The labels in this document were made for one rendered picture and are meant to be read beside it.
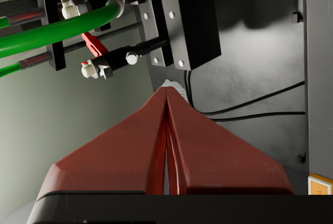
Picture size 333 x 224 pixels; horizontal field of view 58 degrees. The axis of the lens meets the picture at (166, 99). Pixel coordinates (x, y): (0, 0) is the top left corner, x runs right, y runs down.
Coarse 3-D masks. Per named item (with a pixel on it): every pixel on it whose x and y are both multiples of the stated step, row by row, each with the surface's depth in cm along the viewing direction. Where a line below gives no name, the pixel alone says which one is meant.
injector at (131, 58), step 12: (168, 36) 49; (120, 48) 44; (132, 48) 45; (144, 48) 46; (156, 48) 48; (96, 60) 41; (108, 60) 42; (120, 60) 43; (132, 60) 42; (96, 72) 41
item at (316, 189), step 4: (316, 176) 42; (320, 176) 41; (324, 180) 41; (328, 180) 40; (332, 180) 40; (312, 184) 42; (316, 184) 41; (320, 184) 41; (332, 184) 40; (312, 188) 42; (316, 188) 42; (320, 188) 41; (324, 188) 41; (332, 188) 40; (312, 192) 42; (316, 192) 42; (320, 192) 41; (324, 192) 41; (332, 192) 41
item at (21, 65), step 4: (20, 60) 54; (12, 64) 53; (16, 64) 53; (20, 64) 54; (24, 64) 54; (0, 68) 52; (4, 68) 52; (8, 68) 53; (12, 68) 53; (16, 68) 53; (20, 68) 54; (24, 68) 54; (0, 72) 52; (4, 72) 52; (8, 72) 53; (12, 72) 53; (0, 76) 52
